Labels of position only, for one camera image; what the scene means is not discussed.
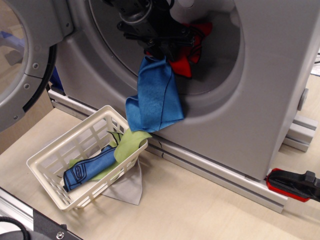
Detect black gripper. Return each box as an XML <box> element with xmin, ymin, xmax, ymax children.
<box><xmin>117</xmin><ymin>11</ymin><xmax>195</xmax><ymax>62</ymax></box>

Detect red cloth with black trim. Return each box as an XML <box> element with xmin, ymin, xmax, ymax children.
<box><xmin>139</xmin><ymin>22</ymin><xmax>213</xmax><ymax>80</ymax></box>

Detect large blue cloth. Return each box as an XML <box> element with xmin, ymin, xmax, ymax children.
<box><xmin>125</xmin><ymin>56</ymin><xmax>185</xmax><ymax>133</ymax></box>

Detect white plastic laundry basket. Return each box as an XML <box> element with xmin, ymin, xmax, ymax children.
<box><xmin>26</xmin><ymin>105</ymin><xmax>148</xmax><ymax>211</ymax></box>

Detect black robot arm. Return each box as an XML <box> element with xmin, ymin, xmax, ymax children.
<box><xmin>104</xmin><ymin>0</ymin><xmax>195</xmax><ymax>62</ymax></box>

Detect grey toy washing machine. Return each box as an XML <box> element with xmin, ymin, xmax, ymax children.
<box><xmin>56</xmin><ymin>0</ymin><xmax>320</xmax><ymax>180</ymax></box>

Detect green cloth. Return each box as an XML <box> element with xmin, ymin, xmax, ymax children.
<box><xmin>69</xmin><ymin>129</ymin><xmax>151</xmax><ymax>181</ymax></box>

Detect round grey washer door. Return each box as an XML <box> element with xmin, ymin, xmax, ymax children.
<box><xmin>0</xmin><ymin>0</ymin><xmax>73</xmax><ymax>131</ymax></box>

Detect grey cloth under basket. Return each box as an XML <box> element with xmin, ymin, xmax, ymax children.
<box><xmin>101</xmin><ymin>160</ymin><xmax>143</xmax><ymax>206</ymax></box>

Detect grey round side knob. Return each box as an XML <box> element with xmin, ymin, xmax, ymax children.
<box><xmin>297</xmin><ymin>88</ymin><xmax>309</xmax><ymax>111</ymax></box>

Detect small blue trousers cloth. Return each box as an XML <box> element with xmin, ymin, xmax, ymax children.
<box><xmin>63</xmin><ymin>145</ymin><xmax>116</xmax><ymax>192</ymax></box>

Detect blue object behind door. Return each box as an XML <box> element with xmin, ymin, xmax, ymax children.
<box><xmin>0</xmin><ymin>31</ymin><xmax>25</xmax><ymax>57</ymax></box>

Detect red and black clamp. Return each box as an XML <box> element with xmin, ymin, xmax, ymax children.
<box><xmin>265</xmin><ymin>168</ymin><xmax>320</xmax><ymax>203</ymax></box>

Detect black mounting plate with bolt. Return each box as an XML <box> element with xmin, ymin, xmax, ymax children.
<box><xmin>33</xmin><ymin>209</ymin><xmax>82</xmax><ymax>240</ymax></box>

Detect short aluminium rail right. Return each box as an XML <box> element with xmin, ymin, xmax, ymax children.
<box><xmin>282</xmin><ymin>114</ymin><xmax>319</xmax><ymax>152</ymax></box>

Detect long aluminium base rail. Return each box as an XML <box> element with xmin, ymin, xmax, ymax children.
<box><xmin>47</xmin><ymin>89</ymin><xmax>289</xmax><ymax>214</ymax></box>

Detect aluminium frame rail front left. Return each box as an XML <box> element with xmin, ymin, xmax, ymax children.
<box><xmin>0</xmin><ymin>188</ymin><xmax>34</xmax><ymax>231</ymax></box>

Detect black braided cable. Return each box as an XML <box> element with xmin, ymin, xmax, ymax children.
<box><xmin>0</xmin><ymin>215</ymin><xmax>30</xmax><ymax>240</ymax></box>

